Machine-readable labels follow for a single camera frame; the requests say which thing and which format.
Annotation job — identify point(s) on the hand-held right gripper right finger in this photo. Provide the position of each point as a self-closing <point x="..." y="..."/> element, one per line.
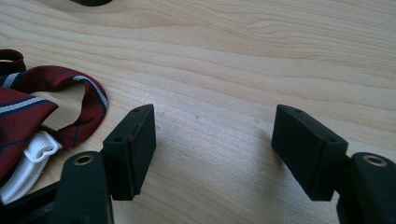
<point x="306" y="149"/>

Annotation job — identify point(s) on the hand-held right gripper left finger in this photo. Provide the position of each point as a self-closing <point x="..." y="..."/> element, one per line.
<point x="130" y="149"/>

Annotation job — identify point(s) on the dark red striped necktie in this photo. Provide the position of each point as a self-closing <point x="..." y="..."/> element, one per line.
<point x="21" y="118"/>

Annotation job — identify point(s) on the black rounded object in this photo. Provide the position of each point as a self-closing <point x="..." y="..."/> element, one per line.
<point x="91" y="2"/>

